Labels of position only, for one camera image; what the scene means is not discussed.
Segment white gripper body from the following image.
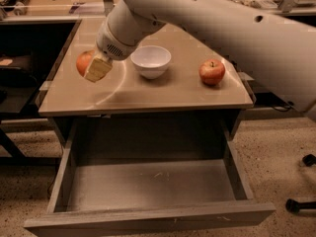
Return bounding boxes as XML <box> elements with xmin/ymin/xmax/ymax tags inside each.
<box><xmin>96</xmin><ymin>20</ymin><xmax>136</xmax><ymax>60</ymax></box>

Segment orange fruit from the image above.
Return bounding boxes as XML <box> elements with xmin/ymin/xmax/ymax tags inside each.
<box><xmin>76</xmin><ymin>50</ymin><xmax>94</xmax><ymax>76</ymax></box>

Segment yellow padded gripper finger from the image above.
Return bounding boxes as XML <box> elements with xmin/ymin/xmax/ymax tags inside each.
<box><xmin>84</xmin><ymin>56</ymin><xmax>113</xmax><ymax>82</ymax></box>

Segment black chair base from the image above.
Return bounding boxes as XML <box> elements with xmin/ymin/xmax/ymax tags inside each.
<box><xmin>284</xmin><ymin>153</ymin><xmax>316</xmax><ymax>214</ymax></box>

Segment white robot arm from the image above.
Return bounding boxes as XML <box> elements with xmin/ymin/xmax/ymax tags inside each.
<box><xmin>96</xmin><ymin>0</ymin><xmax>316</xmax><ymax>119</ymax></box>

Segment white bowl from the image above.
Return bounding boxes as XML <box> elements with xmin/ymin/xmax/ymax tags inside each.
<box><xmin>130</xmin><ymin>45</ymin><xmax>172</xmax><ymax>79</ymax></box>

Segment red apple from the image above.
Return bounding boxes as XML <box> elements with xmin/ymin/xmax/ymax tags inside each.
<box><xmin>198</xmin><ymin>59</ymin><xmax>225</xmax><ymax>86</ymax></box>

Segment grey open drawer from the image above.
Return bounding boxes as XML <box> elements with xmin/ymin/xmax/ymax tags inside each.
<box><xmin>25</xmin><ymin>117</ymin><xmax>275</xmax><ymax>237</ymax></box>

